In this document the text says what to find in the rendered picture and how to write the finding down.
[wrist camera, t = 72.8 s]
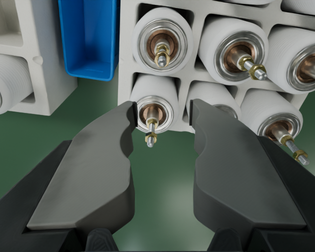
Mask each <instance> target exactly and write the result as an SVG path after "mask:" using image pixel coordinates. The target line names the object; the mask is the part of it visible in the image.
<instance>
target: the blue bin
mask: <svg viewBox="0 0 315 252"><path fill-rule="evenodd" d="M58 8H59V18H60V28H61V38H62V48H63V58H64V68H65V71H66V73H67V74H68V75H70V76H73V77H79V78H86V79H93V80H99V81H106V82H107V81H111V80H112V79H113V77H114V74H115V69H116V67H117V65H118V63H119V52H120V16H121V0H58Z"/></svg>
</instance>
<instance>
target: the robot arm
mask: <svg viewBox="0 0 315 252"><path fill-rule="evenodd" d="M189 126H192V128H193V129H194V130H195V136H194V150H195V151H196V152H197V153H198V155H199V156H198V157H197V159H196V160H195V170H194V183H193V213H194V216H195V218H196V219H197V220H198V221H199V222H200V223H202V224H203V225H205V226H206V227H207V228H209V229H210V230H212V231H213V232H214V233H215V234H214V236H213V238H212V240H211V243H210V245H209V247H208V249H207V251H119V249H118V247H117V245H116V243H115V241H114V238H113V236H112V235H113V234H114V233H115V232H117V231H118V230H119V229H121V228H122V227H123V226H125V225H126V224H127V223H129V222H130V221H131V220H132V218H133V217H134V214H135V188H134V182H133V176H132V169H131V163H130V160H129V159H128V157H129V156H130V154H131V153H132V152H133V150H134V147H133V140H132V132H133V131H134V129H135V128H136V127H138V106H137V103H136V102H135V101H130V100H128V101H125V102H123V103H122V104H120V105H118V106H117V107H115V108H113V109H112V110H110V111H108V112H107V113H105V114H103V115H102V116H100V117H98V118H97V119H95V120H94V121H92V122H91V123H90V124H88V125H87V126H86V127H84V128H83V129H82V130H81V131H80V132H79V133H78V134H77V135H76V136H75V137H74V138H73V139H72V140H63V141H62V142H61V143H60V144H59V145H58V146H57V147H56V148H54V149H53V150H52V151H51V152H50V153H49V154H48V155H47V156H46V157H45V158H44V159H42V160H41V161H40V162H39V163H38V164H37V165H36V166H35V167H34V168H33V169H31V170H30V171H29V172H28V173H27V174H26V175H25V176H24V177H23V178H22V179H20V180H19V181H18V182H17V183H16V184H15V185H14V186H13V187H12V188H11V189H10V190H8V191H7V192H6V193H5V194H4V195H3V196H2V197H1V198H0V252H315V176H314V175H313V174H312V173H310V172H309V171H308V170H307V169H306V168H304V167H303V166H302V165H301V164H300V163H298V162H297V161H296V160H295V159H294V158H292V157H291V156H290V155H289V154H288V153H286V152H285V151H284V150H283V149H282V148H280V147H279V146H278V145H277V144H275V143H274V142H273V141H272V140H271V139H269V138H268V137H267V136H264V135H256V134H255V133H254V132H253V131H252V130H251V129H250V128H249V127H247V126H246V125H245V124H244V123H242V122H241V121H239V120H238V119H236V118H235V117H233V116H231V115H230V114H228V113H226V112H224V111H222V110H220V109H218V108H217V107H215V106H213V105H211V104H209V103H207V102H205V101H203V100H201V99H199V98H196V99H190V101H189Z"/></svg>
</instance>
